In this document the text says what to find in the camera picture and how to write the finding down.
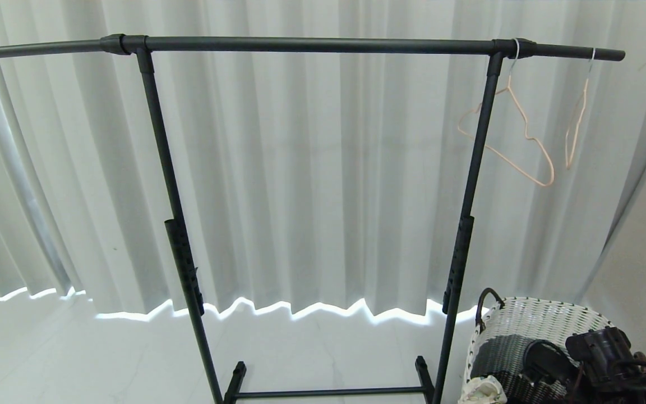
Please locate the white laundry basket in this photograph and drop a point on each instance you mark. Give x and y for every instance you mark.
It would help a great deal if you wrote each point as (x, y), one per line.
(530, 320)

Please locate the pink clothes hanger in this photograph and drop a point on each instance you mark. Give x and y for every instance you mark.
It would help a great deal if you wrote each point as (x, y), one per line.
(519, 167)
(568, 151)

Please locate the black clothes rack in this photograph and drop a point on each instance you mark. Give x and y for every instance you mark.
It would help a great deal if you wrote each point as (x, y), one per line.
(300, 45)

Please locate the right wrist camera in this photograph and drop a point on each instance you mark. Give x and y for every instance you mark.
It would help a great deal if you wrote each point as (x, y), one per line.
(598, 353)

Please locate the cream printed garment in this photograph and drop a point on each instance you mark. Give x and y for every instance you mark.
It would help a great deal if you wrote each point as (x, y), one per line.
(483, 390)

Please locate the white curtain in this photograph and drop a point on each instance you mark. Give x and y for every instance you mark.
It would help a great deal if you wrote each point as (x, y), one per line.
(328, 168)

